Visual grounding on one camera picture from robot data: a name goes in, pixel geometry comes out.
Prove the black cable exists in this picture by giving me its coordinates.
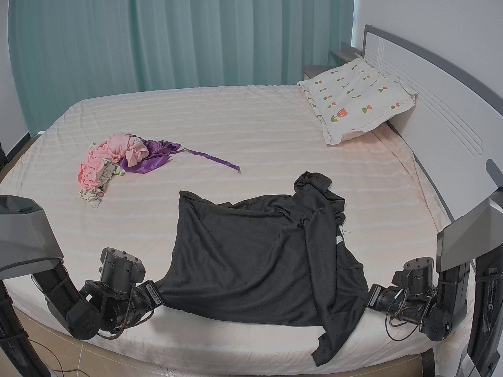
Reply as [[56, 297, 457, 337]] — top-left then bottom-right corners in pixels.
[[384, 289, 418, 342], [24, 338, 81, 374], [96, 307, 155, 339]]

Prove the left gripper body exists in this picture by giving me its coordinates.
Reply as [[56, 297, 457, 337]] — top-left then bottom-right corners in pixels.
[[128, 279, 166, 323]]

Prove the grey bedside table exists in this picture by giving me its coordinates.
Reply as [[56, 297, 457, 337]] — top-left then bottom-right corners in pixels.
[[304, 42, 364, 81]]

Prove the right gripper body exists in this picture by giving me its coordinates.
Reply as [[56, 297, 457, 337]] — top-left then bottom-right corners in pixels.
[[365, 283, 397, 314]]

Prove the bed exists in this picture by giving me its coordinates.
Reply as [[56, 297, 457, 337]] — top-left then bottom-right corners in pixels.
[[0, 24, 503, 377]]

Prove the pile of clothes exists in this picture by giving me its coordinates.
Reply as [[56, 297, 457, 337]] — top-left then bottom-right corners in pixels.
[[76, 132, 150, 209]]

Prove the black T-shirt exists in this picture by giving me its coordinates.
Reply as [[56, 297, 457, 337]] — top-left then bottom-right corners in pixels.
[[157, 172, 370, 367]]

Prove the white printed pillow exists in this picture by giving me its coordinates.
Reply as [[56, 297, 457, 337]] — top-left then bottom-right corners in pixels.
[[297, 57, 418, 145]]

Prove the purple satin garment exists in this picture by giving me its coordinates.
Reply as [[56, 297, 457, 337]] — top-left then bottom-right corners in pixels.
[[119, 139, 241, 175]]

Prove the blue-green curtain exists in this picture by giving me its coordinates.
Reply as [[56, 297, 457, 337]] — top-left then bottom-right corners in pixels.
[[8, 0, 356, 132]]

